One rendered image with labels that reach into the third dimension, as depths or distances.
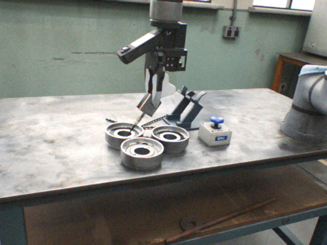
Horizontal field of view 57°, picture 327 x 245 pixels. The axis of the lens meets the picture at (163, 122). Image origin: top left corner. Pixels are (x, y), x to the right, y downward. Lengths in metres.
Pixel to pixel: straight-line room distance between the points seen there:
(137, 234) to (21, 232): 0.33
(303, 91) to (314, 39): 2.11
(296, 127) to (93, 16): 1.69
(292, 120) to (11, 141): 0.84
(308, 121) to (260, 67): 2.07
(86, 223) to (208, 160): 0.41
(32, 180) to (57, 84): 1.73
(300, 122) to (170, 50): 0.51
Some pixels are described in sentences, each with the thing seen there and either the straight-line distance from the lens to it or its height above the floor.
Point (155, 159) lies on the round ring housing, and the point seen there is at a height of 0.83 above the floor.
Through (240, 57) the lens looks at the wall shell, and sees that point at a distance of 2.91.
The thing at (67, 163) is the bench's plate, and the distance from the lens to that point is 0.77.
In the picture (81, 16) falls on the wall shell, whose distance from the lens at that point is 2.33.
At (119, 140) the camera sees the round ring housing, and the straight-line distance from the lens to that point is 0.79.
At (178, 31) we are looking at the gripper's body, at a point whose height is 1.11.
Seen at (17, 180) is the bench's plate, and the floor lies 0.80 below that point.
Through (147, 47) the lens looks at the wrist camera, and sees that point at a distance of 0.73.
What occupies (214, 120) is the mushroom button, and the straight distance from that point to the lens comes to 0.88.
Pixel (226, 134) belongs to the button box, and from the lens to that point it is 0.89.
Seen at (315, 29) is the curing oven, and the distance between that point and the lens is 3.12.
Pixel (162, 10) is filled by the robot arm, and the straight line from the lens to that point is 0.72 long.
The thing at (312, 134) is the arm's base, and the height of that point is 0.83.
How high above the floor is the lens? 1.19
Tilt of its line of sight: 23 degrees down
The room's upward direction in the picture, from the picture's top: 5 degrees clockwise
